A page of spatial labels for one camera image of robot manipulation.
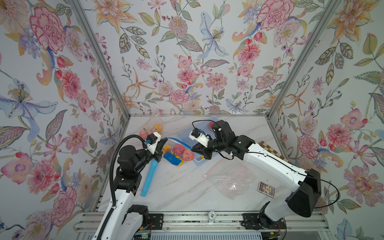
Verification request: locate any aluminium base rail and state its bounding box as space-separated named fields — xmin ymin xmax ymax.
xmin=75 ymin=211 xmax=333 ymax=240

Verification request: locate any aluminium corner post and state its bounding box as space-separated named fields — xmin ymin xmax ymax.
xmin=266 ymin=1 xmax=339 ymax=121
xmin=69 ymin=0 xmax=131 ymax=120

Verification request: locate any blue toy microphone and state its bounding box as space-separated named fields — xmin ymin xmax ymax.
xmin=141 ymin=160 xmax=159 ymax=197

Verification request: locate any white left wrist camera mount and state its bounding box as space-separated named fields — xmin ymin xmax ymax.
xmin=145 ymin=132 xmax=161 ymax=155

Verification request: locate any aluminium right corner post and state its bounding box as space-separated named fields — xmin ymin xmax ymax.
xmin=266 ymin=1 xmax=339 ymax=121

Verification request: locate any clear blue-zipper zip bag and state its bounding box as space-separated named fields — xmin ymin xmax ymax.
xmin=162 ymin=138 xmax=199 ymax=167

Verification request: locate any light blue perforated basket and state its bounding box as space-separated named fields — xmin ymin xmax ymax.
xmin=177 ymin=116 xmax=220 ymax=166

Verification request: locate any wooden chessboard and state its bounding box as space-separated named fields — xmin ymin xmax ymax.
xmin=259 ymin=141 xmax=285 ymax=160

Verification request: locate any aluminium left corner post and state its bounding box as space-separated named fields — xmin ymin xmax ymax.
xmin=69 ymin=0 xmax=131 ymax=120

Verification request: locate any red peach with green stem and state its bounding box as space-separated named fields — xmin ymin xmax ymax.
xmin=173 ymin=144 xmax=185 ymax=157

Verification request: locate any black corrugated cable hose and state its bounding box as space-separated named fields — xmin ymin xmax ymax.
xmin=95 ymin=134 xmax=148 ymax=240

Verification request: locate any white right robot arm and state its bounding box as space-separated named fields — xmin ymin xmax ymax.
xmin=189 ymin=120 xmax=321 ymax=225

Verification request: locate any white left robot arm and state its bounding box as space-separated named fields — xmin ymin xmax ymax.
xmin=94 ymin=133 xmax=167 ymax=240

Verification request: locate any clear pink bag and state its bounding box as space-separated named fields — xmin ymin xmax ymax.
xmin=204 ymin=159 xmax=256 ymax=199

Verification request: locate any clear pink-zipper zip bag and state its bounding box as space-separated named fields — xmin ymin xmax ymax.
xmin=139 ymin=107 xmax=164 ymax=135

